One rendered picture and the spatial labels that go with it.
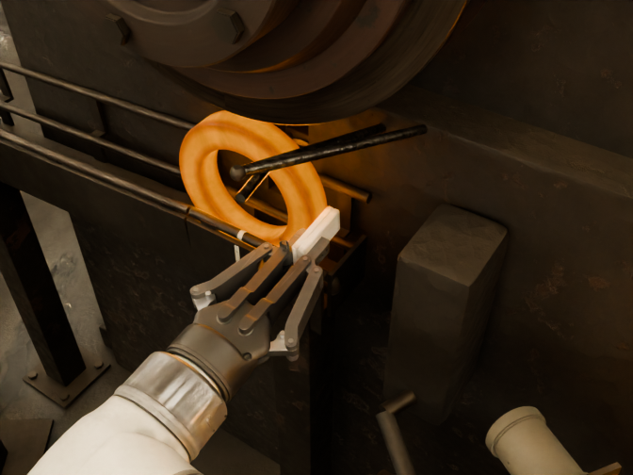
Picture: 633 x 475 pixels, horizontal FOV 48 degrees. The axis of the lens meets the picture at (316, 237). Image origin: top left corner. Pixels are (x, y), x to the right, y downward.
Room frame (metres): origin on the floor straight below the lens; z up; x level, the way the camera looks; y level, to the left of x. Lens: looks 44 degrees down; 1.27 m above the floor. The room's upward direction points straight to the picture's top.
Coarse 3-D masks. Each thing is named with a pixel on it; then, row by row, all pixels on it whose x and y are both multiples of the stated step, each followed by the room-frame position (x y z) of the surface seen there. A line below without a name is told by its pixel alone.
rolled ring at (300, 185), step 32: (192, 128) 0.64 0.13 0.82; (224, 128) 0.61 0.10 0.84; (256, 128) 0.60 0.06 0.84; (192, 160) 0.64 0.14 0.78; (256, 160) 0.59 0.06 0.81; (192, 192) 0.64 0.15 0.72; (224, 192) 0.65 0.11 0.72; (288, 192) 0.57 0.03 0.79; (320, 192) 0.58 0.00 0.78; (256, 224) 0.62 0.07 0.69; (288, 224) 0.57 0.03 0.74
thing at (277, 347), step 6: (282, 336) 0.42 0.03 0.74; (270, 342) 0.41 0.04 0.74; (276, 342) 0.41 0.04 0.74; (282, 342) 0.41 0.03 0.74; (270, 348) 0.41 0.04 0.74; (276, 348) 0.41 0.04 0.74; (282, 348) 0.41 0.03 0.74; (270, 354) 0.40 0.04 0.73; (276, 354) 0.40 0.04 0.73; (282, 354) 0.40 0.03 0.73; (288, 354) 0.40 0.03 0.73; (294, 354) 0.40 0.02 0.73
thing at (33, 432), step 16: (0, 432) 0.76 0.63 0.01; (16, 432) 0.76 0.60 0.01; (32, 432) 0.76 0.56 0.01; (48, 432) 0.76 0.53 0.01; (0, 448) 0.70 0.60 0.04; (16, 448) 0.72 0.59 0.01; (32, 448) 0.72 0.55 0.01; (0, 464) 0.68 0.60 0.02; (16, 464) 0.69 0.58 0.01; (32, 464) 0.69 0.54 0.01
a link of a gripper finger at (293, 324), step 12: (312, 276) 0.48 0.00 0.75; (312, 288) 0.47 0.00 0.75; (300, 300) 0.45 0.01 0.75; (312, 300) 0.46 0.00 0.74; (300, 312) 0.44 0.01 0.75; (288, 324) 0.43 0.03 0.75; (300, 324) 0.43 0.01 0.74; (288, 336) 0.41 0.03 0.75; (300, 336) 0.43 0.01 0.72; (288, 348) 0.40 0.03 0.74
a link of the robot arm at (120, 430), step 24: (120, 408) 0.32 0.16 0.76; (72, 432) 0.31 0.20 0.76; (96, 432) 0.30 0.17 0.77; (120, 432) 0.30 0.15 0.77; (144, 432) 0.30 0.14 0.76; (168, 432) 0.31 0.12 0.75; (48, 456) 0.28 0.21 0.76; (72, 456) 0.28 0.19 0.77; (96, 456) 0.28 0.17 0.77; (120, 456) 0.28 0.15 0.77; (144, 456) 0.28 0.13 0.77; (168, 456) 0.28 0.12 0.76
